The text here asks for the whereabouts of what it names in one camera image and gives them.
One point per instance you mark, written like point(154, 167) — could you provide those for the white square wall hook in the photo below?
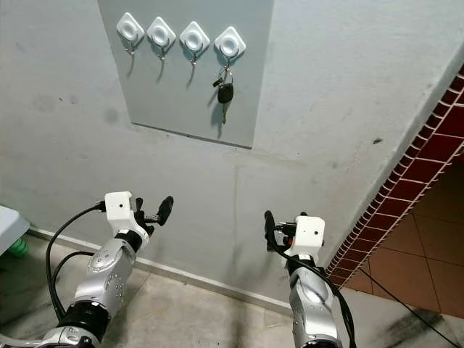
point(161, 32)
point(130, 27)
point(194, 37)
point(230, 43)

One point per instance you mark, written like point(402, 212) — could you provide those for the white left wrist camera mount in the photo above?
point(119, 206)

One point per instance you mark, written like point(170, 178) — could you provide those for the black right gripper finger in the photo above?
point(270, 226)

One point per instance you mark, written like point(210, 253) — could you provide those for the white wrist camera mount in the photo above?
point(119, 206)
point(308, 233)

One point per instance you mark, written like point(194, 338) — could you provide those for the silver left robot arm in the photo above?
point(109, 272)

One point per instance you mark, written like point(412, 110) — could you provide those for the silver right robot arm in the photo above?
point(312, 304)

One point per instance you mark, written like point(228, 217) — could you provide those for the small green object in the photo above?
point(17, 249)

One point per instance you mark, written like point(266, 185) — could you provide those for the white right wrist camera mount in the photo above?
point(308, 233)

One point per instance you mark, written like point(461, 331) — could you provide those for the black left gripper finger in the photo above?
point(165, 209)
point(138, 206)

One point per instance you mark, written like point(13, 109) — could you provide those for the white baseboard strip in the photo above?
point(203, 277)

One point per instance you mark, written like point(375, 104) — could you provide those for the grey wall board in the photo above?
point(174, 87)

